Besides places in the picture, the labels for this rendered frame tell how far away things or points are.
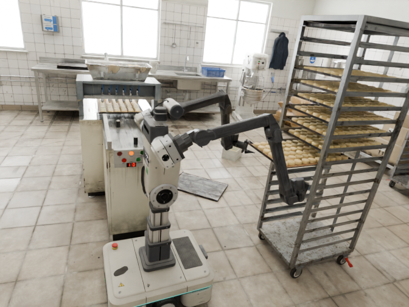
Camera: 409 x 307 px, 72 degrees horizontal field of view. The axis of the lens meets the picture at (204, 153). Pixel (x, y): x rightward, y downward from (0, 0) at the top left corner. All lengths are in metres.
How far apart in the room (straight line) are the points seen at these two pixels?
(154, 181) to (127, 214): 0.88
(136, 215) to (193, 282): 0.79
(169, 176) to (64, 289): 1.13
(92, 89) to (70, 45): 3.21
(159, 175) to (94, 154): 1.42
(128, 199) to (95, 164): 0.73
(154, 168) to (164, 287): 0.74
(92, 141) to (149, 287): 1.50
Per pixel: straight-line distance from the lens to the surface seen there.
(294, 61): 2.11
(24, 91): 6.20
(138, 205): 2.36
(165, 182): 1.57
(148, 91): 2.82
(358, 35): 1.79
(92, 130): 2.78
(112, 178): 2.21
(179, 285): 1.89
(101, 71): 2.71
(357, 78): 1.90
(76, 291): 2.26
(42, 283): 2.37
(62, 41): 5.94
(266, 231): 2.58
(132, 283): 1.89
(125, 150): 2.09
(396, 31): 2.05
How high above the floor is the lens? 1.66
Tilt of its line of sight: 23 degrees down
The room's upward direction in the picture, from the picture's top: 6 degrees clockwise
